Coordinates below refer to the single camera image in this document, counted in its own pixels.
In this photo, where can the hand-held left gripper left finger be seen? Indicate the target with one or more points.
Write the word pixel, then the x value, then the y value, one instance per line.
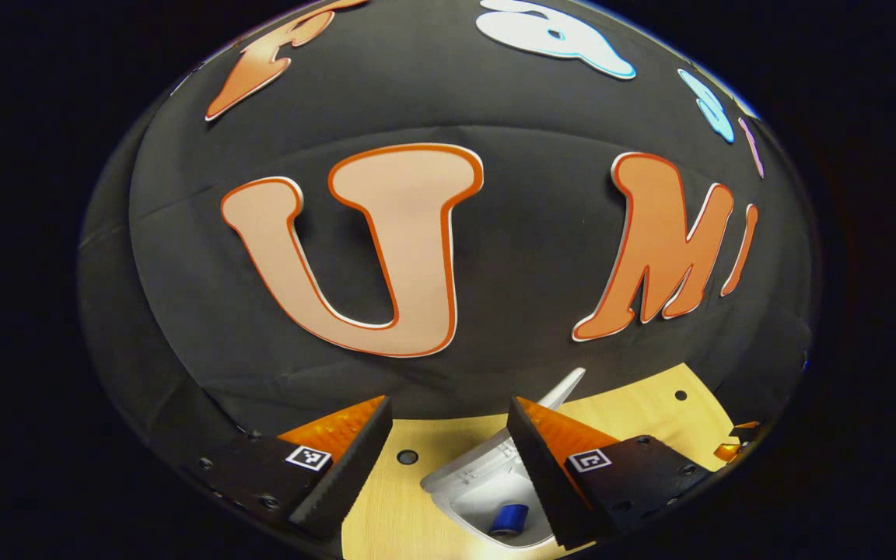
pixel 355 467

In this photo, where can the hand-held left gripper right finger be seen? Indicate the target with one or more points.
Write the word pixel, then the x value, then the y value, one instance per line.
pixel 537 467

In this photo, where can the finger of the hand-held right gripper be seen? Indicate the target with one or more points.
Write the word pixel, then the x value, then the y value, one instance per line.
pixel 745 425
pixel 728 452

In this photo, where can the blue pop can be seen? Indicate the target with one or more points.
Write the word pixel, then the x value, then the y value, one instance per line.
pixel 510 517

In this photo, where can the white desktop garbage bin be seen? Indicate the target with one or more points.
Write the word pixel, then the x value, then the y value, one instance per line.
pixel 479 474

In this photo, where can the wooden desktop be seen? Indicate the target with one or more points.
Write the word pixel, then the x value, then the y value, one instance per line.
pixel 650 412

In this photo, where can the black backdrop cloth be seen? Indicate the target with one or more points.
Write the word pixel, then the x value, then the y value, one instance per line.
pixel 533 257

